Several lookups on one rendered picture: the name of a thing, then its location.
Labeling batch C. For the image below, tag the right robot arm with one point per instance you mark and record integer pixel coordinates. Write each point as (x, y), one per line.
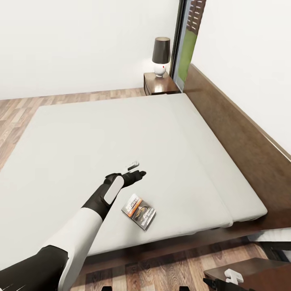
(233, 278)

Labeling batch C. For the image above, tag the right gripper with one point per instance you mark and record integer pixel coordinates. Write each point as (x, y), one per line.
(220, 285)

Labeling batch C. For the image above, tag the hardback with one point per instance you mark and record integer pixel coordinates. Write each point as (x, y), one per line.
(139, 211)

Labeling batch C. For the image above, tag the nightstand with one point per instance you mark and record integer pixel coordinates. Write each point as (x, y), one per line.
(258, 274)
(154, 85)

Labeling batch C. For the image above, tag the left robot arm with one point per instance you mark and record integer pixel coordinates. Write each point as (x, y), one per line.
(57, 264)

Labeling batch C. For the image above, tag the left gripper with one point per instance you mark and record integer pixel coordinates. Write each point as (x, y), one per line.
(135, 176)

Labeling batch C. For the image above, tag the bed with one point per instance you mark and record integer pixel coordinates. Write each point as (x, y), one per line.
(212, 174)

